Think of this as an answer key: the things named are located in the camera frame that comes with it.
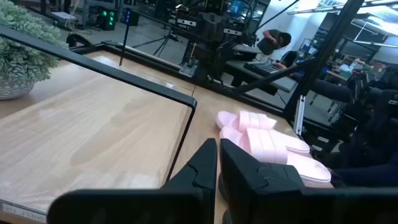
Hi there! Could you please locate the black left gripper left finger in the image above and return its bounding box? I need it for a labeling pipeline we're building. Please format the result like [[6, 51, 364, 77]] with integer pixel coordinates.
[[46, 138, 218, 224]]

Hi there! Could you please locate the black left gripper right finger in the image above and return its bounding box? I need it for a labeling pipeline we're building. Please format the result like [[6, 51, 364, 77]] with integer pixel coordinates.
[[217, 139, 398, 224]]

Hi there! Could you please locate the pink slide sandal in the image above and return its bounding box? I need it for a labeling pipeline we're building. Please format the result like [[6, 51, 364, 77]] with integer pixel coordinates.
[[219, 126, 333, 189], [215, 110, 312, 157]]

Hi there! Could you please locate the gray desk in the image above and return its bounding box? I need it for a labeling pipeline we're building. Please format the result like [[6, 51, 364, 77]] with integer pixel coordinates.
[[225, 58, 298, 96]]

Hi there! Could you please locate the black keyboard on gray desk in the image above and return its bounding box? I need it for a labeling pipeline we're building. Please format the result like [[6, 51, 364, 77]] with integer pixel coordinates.
[[243, 61, 280, 77]]

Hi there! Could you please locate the person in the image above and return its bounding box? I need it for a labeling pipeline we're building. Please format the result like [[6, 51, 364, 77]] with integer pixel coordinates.
[[256, 29, 292, 62]]

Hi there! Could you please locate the black tripod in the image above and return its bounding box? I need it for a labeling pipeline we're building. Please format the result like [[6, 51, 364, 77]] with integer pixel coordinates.
[[132, 29, 181, 57]]

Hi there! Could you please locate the black background robot workstation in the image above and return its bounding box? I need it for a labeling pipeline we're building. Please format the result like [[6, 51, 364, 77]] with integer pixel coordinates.
[[174, 0, 259, 86]]

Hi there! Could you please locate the black box with blue light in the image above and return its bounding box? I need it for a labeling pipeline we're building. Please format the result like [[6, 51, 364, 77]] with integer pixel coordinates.
[[123, 7, 140, 27]]

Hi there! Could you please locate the computer with green lights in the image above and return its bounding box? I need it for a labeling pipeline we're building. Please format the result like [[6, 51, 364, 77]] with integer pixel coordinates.
[[95, 5, 119, 31]]

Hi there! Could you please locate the green succulent in pot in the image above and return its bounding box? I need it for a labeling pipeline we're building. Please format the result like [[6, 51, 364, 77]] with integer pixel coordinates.
[[0, 0, 69, 100]]

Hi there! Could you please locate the black metal table frame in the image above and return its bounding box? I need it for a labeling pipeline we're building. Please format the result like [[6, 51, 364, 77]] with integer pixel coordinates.
[[67, 0, 398, 156]]

